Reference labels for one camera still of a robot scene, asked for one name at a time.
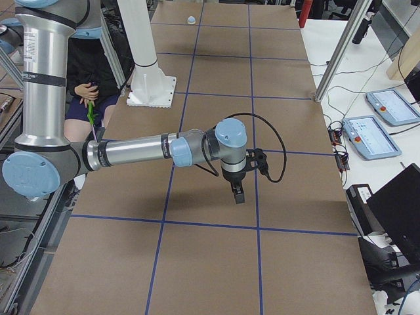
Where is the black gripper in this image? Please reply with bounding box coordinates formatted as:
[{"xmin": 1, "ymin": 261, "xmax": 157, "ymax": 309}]
[{"xmin": 222, "ymin": 168, "xmax": 246, "ymax": 204}]

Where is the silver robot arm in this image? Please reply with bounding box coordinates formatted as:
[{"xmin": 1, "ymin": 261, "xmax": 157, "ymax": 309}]
[{"xmin": 2, "ymin": 1, "xmax": 247, "ymax": 203}]

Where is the person's hand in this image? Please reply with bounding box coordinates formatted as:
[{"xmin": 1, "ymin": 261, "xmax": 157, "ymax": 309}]
[{"xmin": 74, "ymin": 83, "xmax": 99, "ymax": 104}]

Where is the small circuit board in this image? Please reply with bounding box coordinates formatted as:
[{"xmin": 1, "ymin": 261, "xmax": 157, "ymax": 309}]
[{"xmin": 327, "ymin": 120, "xmax": 350, "ymax": 173}]

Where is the black electronics box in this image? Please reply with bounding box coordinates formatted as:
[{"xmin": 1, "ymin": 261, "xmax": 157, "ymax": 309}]
[{"xmin": 345, "ymin": 184, "xmax": 382, "ymax": 236}]

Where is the near teach pendant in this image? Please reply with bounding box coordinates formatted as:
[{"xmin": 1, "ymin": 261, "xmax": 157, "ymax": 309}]
[{"xmin": 342, "ymin": 115, "xmax": 402, "ymax": 160}]

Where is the teach pendant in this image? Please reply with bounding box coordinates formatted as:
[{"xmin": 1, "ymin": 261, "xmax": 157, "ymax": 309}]
[
  {"xmin": 342, "ymin": 115, "xmax": 402, "ymax": 160},
  {"xmin": 366, "ymin": 89, "xmax": 419, "ymax": 127}
]

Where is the black laptop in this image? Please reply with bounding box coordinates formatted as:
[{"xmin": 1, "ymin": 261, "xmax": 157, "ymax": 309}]
[{"xmin": 367, "ymin": 163, "xmax": 419, "ymax": 264}]

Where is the far teach pendant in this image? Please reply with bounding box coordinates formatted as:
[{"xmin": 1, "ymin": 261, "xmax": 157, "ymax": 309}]
[{"xmin": 366, "ymin": 89, "xmax": 419, "ymax": 127}]

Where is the seated person in black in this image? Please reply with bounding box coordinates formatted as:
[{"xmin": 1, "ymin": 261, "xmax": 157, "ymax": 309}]
[{"xmin": 64, "ymin": 38, "xmax": 120, "ymax": 142}]

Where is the red cylinder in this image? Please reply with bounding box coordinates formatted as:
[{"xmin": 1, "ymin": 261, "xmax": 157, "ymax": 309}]
[{"xmin": 299, "ymin": 0, "xmax": 313, "ymax": 28}]

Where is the wooden board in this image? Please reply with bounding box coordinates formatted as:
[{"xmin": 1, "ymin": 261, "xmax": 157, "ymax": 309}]
[{"xmin": 387, "ymin": 28, "xmax": 420, "ymax": 81}]

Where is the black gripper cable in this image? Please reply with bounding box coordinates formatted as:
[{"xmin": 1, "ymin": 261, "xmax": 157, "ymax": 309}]
[{"xmin": 200, "ymin": 113, "xmax": 287, "ymax": 184}]

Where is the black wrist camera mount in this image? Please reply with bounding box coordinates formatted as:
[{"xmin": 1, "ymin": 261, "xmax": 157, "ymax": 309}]
[{"xmin": 245, "ymin": 148, "xmax": 269, "ymax": 178}]

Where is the white pedestal column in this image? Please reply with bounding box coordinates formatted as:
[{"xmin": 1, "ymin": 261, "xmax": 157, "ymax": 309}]
[{"xmin": 117, "ymin": 0, "xmax": 177, "ymax": 108}]

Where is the green handled tool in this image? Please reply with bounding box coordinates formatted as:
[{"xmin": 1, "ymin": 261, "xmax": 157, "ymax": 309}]
[{"xmin": 87, "ymin": 100, "xmax": 98, "ymax": 142}]

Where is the aluminium frame post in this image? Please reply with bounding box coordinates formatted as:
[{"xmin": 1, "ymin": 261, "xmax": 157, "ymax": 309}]
[{"xmin": 314, "ymin": 0, "xmax": 382, "ymax": 103}]

